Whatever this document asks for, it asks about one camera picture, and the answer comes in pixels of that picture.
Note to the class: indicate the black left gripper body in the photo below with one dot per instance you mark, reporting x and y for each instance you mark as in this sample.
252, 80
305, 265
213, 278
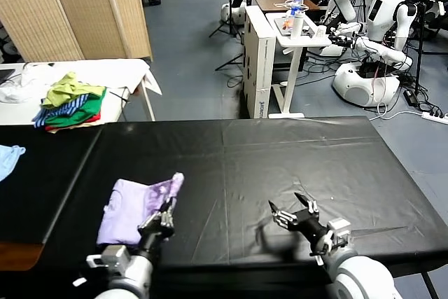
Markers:
154, 239

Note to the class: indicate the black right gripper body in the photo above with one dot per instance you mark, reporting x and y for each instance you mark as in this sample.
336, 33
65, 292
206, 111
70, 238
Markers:
309, 225

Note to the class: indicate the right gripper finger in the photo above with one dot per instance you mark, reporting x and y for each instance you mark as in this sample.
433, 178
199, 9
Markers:
285, 218
311, 207

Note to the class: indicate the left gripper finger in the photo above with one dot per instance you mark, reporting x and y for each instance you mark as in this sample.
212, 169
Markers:
150, 223
167, 218

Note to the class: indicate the lavender printed t-shirt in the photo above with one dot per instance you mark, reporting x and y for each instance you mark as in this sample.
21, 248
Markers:
122, 208

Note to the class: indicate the small white robot base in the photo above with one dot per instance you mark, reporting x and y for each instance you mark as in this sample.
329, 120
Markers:
238, 15

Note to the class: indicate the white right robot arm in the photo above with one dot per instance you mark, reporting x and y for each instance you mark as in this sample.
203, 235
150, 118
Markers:
360, 274

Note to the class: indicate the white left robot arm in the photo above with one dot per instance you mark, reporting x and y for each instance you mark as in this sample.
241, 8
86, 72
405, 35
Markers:
129, 278

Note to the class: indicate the black table cover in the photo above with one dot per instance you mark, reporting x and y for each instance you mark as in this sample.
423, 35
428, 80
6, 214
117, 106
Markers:
42, 180
280, 159

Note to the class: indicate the beige folded garment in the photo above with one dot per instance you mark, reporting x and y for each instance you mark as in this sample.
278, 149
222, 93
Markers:
84, 125

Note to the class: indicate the red folded garment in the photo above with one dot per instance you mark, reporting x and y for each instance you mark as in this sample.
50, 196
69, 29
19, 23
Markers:
96, 117

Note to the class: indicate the green folded garment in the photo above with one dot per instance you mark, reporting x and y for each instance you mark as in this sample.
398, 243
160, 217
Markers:
87, 108

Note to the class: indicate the blue striped garment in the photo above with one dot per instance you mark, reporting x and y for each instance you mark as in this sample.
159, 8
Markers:
66, 108

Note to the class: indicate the white standing desk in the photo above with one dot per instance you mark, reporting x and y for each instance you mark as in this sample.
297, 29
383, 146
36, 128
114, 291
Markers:
295, 64

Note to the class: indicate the black power adapter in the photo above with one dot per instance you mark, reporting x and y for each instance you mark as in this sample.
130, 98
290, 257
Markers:
411, 97

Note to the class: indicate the tall white cardboard box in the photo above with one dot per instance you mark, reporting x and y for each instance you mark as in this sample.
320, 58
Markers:
260, 68

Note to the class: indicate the white power strip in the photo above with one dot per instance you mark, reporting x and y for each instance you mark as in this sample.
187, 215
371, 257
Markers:
434, 117

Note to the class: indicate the light blue garment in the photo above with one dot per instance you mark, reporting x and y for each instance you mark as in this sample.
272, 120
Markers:
7, 162

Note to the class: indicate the white cloth on side table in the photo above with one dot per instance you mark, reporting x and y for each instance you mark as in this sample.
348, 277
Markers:
119, 68

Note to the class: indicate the lime green crumpled garment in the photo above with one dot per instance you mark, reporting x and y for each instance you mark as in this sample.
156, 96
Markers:
63, 90

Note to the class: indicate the black tripod stand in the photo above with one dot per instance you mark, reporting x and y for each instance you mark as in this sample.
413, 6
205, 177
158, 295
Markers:
229, 62
231, 15

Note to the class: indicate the white cup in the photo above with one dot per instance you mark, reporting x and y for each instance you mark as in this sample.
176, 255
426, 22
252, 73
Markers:
321, 33

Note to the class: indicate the white thermos bottle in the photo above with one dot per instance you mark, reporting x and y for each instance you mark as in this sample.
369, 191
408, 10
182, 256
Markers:
297, 27

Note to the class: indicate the small orange toy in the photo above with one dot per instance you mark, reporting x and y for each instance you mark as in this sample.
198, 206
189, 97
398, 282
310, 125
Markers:
287, 24

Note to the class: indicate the white crumpled cloth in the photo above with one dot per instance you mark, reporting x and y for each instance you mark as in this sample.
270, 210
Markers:
21, 85

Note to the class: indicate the black stand pole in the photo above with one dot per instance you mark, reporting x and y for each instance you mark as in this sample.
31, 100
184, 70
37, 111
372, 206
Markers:
420, 50

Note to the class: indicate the blue-capped water bottle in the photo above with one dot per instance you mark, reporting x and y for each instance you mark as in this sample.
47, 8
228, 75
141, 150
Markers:
297, 4

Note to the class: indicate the black laptop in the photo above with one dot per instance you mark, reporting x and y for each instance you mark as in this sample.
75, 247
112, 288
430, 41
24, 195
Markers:
6, 75

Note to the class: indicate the bamboo folding screen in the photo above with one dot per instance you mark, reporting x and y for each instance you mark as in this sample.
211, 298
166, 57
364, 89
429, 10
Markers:
70, 8

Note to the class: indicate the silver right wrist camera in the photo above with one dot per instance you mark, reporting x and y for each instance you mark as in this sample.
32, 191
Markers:
339, 230

